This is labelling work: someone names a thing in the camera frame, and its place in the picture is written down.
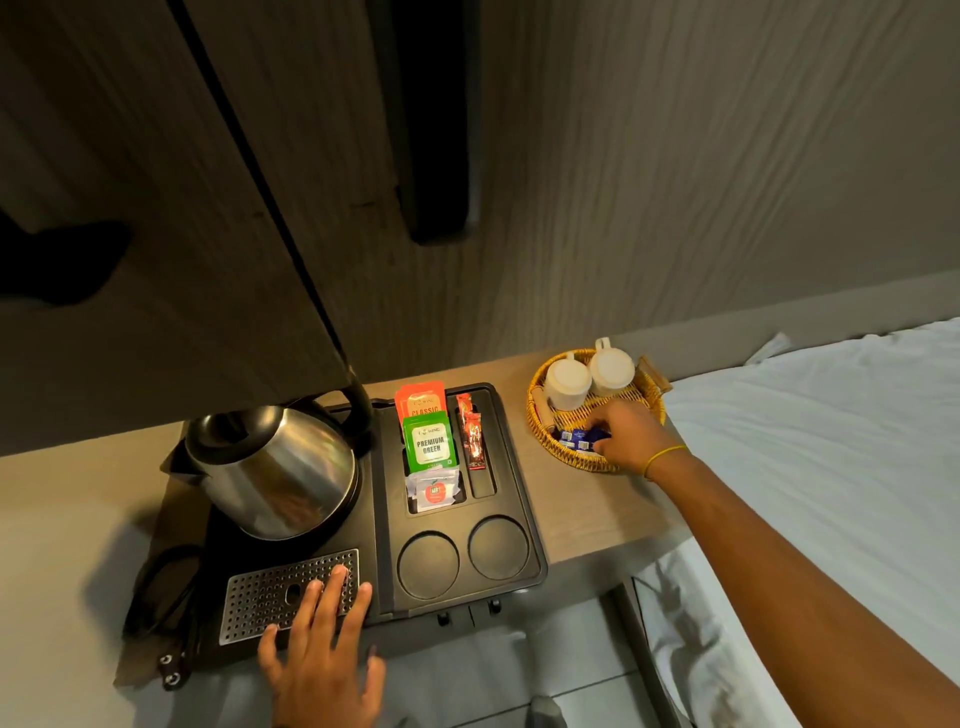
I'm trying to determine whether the wooden cabinet door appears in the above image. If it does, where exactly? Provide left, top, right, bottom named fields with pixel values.
left=0, top=0, right=376, bottom=459

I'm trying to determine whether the white pillow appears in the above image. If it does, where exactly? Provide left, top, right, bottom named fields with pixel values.
left=742, top=331, right=794, bottom=368

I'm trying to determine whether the person's right forearm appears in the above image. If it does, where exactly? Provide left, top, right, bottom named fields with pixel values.
left=645, top=450, right=960, bottom=728

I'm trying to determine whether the white cup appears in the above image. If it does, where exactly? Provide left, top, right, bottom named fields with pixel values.
left=588, top=337, right=638, bottom=398
left=543, top=350, right=594, bottom=413

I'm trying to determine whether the white sachet with red label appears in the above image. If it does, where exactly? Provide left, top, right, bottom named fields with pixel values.
left=405, top=468, right=461, bottom=514

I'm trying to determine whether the red coffee stick sachet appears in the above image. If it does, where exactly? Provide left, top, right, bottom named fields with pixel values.
left=456, top=392, right=488, bottom=473

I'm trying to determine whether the black cabinet handle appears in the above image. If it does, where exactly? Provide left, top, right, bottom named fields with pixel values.
left=366, top=0, right=483, bottom=246

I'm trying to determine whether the person's left hand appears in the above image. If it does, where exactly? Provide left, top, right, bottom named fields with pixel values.
left=257, top=564, right=387, bottom=728

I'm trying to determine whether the round wicker basket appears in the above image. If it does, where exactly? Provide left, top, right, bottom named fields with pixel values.
left=525, top=348, right=673, bottom=476

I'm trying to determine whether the yellow wristband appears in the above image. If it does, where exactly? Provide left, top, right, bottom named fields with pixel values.
left=642, top=444, right=690, bottom=480

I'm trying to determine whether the person's right hand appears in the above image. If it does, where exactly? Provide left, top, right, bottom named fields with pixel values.
left=591, top=397, right=689, bottom=478

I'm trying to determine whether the black power cable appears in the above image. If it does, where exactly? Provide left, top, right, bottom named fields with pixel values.
left=122, top=543, right=208, bottom=676

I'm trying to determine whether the white bed sheet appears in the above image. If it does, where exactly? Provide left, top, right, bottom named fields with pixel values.
left=628, top=318, right=960, bottom=728

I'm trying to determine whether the stainless steel electric kettle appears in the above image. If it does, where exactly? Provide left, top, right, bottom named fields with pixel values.
left=183, top=385, right=376, bottom=543

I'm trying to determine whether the black plastic kettle tray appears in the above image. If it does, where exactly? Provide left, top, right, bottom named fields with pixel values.
left=161, top=382, right=549, bottom=630

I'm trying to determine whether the orange tea sachet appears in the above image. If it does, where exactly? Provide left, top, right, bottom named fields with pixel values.
left=393, top=380, right=450, bottom=423

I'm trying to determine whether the green tea sachet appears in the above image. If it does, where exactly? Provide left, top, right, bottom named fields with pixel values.
left=401, top=410, right=459, bottom=476

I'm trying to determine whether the perforated metal drip grate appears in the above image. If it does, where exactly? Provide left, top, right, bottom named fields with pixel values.
left=218, top=549, right=362, bottom=647

